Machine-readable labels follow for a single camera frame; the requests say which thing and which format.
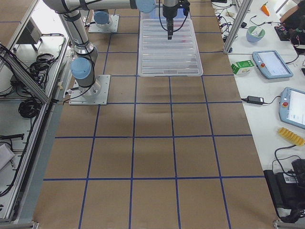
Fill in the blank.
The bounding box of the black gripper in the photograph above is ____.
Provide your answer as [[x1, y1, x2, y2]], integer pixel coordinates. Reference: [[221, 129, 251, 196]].
[[163, 0, 190, 40]]

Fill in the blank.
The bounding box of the clear plastic box lid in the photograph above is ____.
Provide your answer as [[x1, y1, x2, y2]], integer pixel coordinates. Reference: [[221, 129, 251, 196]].
[[138, 19, 203, 77]]

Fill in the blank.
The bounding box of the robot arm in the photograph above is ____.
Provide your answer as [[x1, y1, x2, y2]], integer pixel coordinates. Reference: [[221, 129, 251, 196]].
[[44, 0, 155, 97], [93, 0, 190, 40]]

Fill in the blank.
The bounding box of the green blue bowl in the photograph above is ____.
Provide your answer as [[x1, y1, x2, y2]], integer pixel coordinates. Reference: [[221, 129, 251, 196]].
[[246, 26, 265, 43]]

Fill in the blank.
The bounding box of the green white carton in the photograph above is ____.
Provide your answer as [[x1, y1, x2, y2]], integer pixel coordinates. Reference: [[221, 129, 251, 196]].
[[231, 60, 254, 75]]

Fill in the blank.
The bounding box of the orange toy carrot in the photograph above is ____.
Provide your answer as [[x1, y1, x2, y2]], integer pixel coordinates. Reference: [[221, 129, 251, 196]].
[[260, 2, 270, 17]]

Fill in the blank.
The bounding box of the teach pendant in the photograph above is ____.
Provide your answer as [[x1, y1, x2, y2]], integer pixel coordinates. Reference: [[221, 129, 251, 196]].
[[279, 87, 305, 129], [252, 50, 293, 79]]

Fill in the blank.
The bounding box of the black power adapter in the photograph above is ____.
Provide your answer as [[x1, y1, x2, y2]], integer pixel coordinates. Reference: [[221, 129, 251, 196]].
[[246, 96, 264, 105]]

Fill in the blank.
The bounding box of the yellow toy corn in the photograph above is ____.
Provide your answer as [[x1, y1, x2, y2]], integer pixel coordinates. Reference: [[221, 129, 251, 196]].
[[277, 127, 305, 146]]

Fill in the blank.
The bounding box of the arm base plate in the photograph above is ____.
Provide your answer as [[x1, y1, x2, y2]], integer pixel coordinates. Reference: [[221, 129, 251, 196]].
[[88, 15, 120, 33], [68, 75, 111, 105]]

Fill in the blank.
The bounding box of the aluminium frame post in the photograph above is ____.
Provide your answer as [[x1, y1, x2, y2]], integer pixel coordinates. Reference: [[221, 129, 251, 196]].
[[223, 0, 252, 54]]

